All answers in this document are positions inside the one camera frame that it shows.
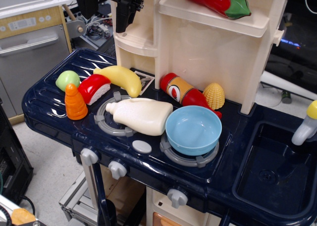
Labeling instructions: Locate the grey yellow toy faucet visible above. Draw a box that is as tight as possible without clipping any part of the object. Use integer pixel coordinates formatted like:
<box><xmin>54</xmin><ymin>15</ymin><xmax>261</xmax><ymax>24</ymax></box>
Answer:
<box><xmin>291</xmin><ymin>100</ymin><xmax>317</xmax><ymax>146</ymax></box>

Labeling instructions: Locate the grey stove knob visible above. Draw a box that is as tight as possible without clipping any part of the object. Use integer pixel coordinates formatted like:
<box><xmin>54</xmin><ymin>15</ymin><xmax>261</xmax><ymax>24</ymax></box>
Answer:
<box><xmin>108</xmin><ymin>161</ymin><xmax>127</xmax><ymax>180</ymax></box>
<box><xmin>167</xmin><ymin>189</ymin><xmax>188</xmax><ymax>209</ymax></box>
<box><xmin>80</xmin><ymin>148</ymin><xmax>99</xmax><ymax>166</ymax></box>

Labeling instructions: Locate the light blue plastic bowl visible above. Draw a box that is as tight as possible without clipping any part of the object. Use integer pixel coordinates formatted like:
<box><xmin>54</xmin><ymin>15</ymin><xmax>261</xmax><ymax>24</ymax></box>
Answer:
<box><xmin>165</xmin><ymin>106</ymin><xmax>222</xmax><ymax>156</ymax></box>

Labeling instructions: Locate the grey left stove burner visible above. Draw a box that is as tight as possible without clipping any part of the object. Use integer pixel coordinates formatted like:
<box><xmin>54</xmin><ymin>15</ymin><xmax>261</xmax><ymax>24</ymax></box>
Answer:
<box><xmin>94</xmin><ymin>91</ymin><xmax>137</xmax><ymax>137</ymax></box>

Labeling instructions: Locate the grey left stove knob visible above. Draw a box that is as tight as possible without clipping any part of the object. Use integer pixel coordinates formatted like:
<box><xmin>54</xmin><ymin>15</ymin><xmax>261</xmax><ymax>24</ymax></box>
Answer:
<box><xmin>80</xmin><ymin>148</ymin><xmax>99</xmax><ymax>166</ymax></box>

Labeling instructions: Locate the grey right stove knob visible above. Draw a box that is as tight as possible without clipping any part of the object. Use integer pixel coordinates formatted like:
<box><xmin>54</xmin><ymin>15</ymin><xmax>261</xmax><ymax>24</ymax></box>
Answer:
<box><xmin>167</xmin><ymin>189</ymin><xmax>188</xmax><ymax>209</ymax></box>

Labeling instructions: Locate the grey stove burner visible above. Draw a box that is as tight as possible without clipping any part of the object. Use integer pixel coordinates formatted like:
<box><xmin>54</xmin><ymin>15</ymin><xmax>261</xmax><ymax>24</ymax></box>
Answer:
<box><xmin>159</xmin><ymin>134</ymin><xmax>219</xmax><ymax>168</ymax></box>
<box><xmin>94</xmin><ymin>91</ymin><xmax>137</xmax><ymax>137</ymax></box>

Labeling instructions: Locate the orange toy carrot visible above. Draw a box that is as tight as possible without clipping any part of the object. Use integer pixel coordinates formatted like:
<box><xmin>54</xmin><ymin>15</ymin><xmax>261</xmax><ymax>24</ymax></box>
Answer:
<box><xmin>64</xmin><ymin>83</ymin><xmax>88</xmax><ymax>120</ymax></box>

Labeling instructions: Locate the grey toy dishwasher cabinet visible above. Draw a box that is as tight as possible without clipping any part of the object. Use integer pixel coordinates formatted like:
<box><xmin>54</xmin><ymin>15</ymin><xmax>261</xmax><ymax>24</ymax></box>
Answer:
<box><xmin>0</xmin><ymin>0</ymin><xmax>86</xmax><ymax>124</ymax></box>

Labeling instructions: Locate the grey middle stove knob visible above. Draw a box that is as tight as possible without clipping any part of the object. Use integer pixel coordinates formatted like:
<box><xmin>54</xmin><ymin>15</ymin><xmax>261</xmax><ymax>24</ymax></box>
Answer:
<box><xmin>108</xmin><ymin>161</ymin><xmax>127</xmax><ymax>180</ymax></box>

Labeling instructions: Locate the green toy apple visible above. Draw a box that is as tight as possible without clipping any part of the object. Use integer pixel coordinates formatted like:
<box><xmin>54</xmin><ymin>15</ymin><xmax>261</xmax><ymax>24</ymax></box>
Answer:
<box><xmin>55</xmin><ymin>70</ymin><xmax>80</xmax><ymax>92</ymax></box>

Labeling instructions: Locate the red white toy sushi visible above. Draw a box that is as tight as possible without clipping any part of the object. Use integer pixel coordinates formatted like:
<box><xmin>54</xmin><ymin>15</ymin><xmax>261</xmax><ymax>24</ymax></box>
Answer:
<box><xmin>78</xmin><ymin>74</ymin><xmax>111</xmax><ymax>105</ymax></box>

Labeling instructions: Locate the aluminium frame rail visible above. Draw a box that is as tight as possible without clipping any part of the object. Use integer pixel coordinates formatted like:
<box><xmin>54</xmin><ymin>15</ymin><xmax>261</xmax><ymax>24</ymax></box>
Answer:
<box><xmin>59</xmin><ymin>172</ymin><xmax>98</xmax><ymax>226</ymax></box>

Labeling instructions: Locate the navy toy kitchen counter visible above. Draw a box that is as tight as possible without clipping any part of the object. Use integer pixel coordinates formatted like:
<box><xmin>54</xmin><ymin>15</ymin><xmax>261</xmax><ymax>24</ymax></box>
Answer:
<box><xmin>22</xmin><ymin>49</ymin><xmax>317</xmax><ymax>226</ymax></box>

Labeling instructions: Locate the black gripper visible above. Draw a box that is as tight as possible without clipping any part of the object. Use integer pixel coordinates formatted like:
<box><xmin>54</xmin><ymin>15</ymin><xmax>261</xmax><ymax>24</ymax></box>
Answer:
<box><xmin>77</xmin><ymin>0</ymin><xmax>144</xmax><ymax>33</ymax></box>

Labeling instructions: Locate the yellow toy corn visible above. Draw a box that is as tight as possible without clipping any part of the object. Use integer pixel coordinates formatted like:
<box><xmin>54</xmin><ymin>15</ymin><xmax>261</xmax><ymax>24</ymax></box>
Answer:
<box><xmin>203</xmin><ymin>83</ymin><xmax>225</xmax><ymax>110</ymax></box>

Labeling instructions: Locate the grey round stove button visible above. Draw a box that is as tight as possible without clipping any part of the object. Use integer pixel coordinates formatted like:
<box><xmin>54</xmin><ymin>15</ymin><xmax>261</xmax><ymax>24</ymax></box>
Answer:
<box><xmin>132</xmin><ymin>140</ymin><xmax>152</xmax><ymax>154</ymax></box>

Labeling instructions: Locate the grey right stove burner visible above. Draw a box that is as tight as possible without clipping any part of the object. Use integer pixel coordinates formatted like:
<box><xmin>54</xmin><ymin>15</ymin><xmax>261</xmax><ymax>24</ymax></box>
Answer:
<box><xmin>159</xmin><ymin>134</ymin><xmax>219</xmax><ymax>168</ymax></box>

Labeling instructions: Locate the yellow toy banana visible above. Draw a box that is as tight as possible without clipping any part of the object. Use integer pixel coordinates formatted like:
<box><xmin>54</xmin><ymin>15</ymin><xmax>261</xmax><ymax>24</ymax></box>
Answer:
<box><xmin>93</xmin><ymin>65</ymin><xmax>142</xmax><ymax>98</ymax></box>

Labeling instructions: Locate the red toy ketchup bottle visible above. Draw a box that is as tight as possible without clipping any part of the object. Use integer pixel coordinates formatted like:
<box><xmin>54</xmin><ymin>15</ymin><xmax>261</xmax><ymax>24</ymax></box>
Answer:
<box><xmin>160</xmin><ymin>72</ymin><xmax>222</xmax><ymax>119</ymax></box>

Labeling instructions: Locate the cream toy bottle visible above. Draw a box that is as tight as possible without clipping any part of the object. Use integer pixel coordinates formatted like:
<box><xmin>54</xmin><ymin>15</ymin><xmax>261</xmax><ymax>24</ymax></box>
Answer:
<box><xmin>106</xmin><ymin>98</ymin><xmax>173</xmax><ymax>136</ymax></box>

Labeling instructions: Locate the cream toy kitchen shelf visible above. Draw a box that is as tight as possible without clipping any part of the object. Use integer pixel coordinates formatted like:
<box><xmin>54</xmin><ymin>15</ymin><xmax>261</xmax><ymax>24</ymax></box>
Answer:
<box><xmin>114</xmin><ymin>0</ymin><xmax>287</xmax><ymax>114</ymax></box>

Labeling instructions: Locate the red toy chili pepper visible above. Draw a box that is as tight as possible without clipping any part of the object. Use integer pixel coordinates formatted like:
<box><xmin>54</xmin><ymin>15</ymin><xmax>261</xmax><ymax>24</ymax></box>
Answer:
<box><xmin>189</xmin><ymin>0</ymin><xmax>252</xmax><ymax>20</ymax></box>

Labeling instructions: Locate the black computer case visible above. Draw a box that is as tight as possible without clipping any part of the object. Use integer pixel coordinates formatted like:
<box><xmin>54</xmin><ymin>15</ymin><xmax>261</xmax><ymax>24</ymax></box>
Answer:
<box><xmin>0</xmin><ymin>108</ymin><xmax>33</xmax><ymax>204</ymax></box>

